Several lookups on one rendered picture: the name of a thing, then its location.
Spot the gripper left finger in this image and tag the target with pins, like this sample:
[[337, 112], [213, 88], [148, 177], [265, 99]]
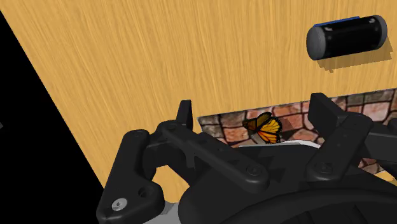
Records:
[[133, 173]]

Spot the white rounded object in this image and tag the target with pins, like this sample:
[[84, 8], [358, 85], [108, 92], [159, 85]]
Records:
[[302, 143]]

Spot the brick patterned flat block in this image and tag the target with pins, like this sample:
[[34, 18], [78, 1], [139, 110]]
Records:
[[231, 132]]

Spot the black cylinder speaker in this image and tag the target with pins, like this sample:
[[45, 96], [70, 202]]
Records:
[[347, 38]]

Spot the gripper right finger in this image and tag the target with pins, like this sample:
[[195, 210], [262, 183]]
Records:
[[341, 139]]

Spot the orange butterfly figure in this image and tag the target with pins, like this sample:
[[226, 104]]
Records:
[[269, 128]]

